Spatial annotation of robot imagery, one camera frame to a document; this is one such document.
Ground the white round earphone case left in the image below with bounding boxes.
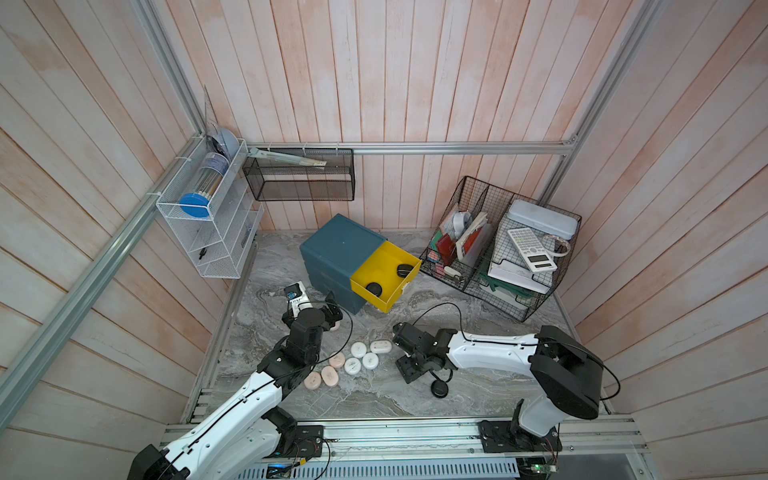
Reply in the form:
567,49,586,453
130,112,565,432
344,357,362,376

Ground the black earphone case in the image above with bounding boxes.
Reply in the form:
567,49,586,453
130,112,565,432
366,282,383,297
430,379,449,399
396,264,413,279

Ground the white wire wall shelf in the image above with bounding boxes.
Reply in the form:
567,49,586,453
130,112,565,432
156,138,264,279

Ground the white round earphone case top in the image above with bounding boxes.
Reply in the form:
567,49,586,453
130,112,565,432
350,341,368,359

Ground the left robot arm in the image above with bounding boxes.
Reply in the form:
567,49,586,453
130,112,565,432
128,294,343,479

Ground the black wire desk organizer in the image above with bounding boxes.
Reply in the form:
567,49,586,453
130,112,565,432
421,176,581,322

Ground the black mesh wall basket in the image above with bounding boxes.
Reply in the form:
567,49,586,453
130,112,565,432
242,147,356,202

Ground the pink round earphone case lower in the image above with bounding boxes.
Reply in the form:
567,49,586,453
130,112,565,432
321,365,339,387

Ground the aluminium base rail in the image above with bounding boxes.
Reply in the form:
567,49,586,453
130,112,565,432
149,415,655,480

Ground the white pencil case box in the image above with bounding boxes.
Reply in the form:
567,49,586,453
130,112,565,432
507,200,578,240

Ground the pink round earphone case leftmost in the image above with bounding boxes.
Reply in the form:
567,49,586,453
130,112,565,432
303,371,323,391

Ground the teal drawer cabinet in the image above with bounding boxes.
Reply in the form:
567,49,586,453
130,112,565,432
300,214,386,314

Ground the pink round earphone case middle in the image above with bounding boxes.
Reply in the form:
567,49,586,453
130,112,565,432
329,352,346,369

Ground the yellow top drawer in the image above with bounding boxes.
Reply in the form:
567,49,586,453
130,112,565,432
350,241,422,313

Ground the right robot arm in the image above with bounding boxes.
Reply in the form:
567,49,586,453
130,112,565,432
393,322,605,453

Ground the pink round earphone case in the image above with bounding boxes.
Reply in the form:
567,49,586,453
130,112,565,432
321,365,339,387
303,371,323,391
329,352,346,369

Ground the ruler in mesh basket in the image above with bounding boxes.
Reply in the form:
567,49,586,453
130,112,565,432
249,147,327,168

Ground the white round earphone case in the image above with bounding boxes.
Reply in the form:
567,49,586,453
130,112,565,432
361,352,380,370
350,341,368,359
344,357,362,376

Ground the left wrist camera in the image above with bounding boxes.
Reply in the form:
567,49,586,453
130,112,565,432
283,281,312,316

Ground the white calculator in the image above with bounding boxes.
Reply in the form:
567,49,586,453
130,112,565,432
507,227,557,273

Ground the white oval earphone case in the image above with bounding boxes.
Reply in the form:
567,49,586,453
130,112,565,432
369,340,393,355

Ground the blue capped clear tube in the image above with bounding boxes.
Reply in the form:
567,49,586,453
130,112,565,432
178,152,230,218

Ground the grey round disc on shelf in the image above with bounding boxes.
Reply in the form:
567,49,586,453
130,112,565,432
208,126,240,160

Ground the white round earphone case right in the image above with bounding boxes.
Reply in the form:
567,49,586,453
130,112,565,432
361,352,380,370

